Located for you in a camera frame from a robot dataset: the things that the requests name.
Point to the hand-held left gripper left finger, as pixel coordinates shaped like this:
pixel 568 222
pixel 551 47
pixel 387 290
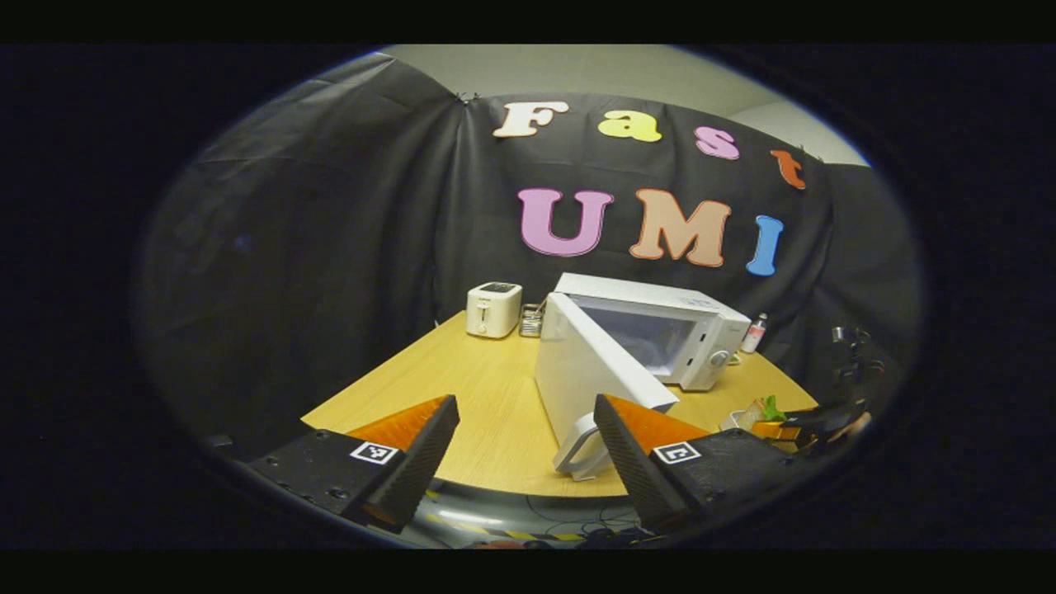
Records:
pixel 425 462

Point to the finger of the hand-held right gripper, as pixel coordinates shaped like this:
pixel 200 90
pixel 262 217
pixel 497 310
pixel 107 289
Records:
pixel 825 417

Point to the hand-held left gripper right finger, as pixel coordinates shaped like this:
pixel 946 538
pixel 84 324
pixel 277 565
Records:
pixel 627 462

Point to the lettuce sandwich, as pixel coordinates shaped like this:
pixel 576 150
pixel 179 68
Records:
pixel 755 412

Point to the white microwave oven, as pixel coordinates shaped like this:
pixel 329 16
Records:
pixel 577 371

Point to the black tripod stand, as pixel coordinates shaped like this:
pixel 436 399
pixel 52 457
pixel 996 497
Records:
pixel 858 355

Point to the small pink label bottle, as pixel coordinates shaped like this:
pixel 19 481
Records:
pixel 753 334

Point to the white toaster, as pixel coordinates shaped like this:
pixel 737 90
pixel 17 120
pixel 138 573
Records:
pixel 493 313

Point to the black backdrop cloth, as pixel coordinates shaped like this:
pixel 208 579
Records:
pixel 330 247

